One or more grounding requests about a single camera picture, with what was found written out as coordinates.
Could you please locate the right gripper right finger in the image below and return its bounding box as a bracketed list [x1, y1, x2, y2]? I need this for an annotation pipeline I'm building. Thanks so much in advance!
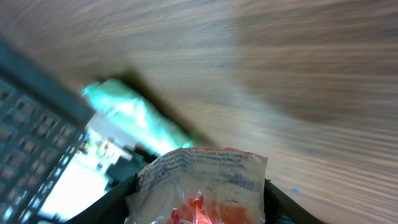
[264, 179, 325, 224]

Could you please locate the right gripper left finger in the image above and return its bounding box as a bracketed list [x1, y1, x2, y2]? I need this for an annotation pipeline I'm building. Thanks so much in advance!
[65, 174, 137, 224]

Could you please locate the red white snack packet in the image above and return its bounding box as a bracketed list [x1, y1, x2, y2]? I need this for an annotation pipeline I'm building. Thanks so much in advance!
[126, 147, 268, 224]

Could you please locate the teal tissue pack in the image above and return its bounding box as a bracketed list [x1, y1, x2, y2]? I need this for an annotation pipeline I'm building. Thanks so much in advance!
[81, 79, 194, 155]

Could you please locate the grey plastic mesh basket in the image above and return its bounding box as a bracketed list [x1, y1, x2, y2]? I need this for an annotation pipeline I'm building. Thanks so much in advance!
[1, 41, 92, 223]

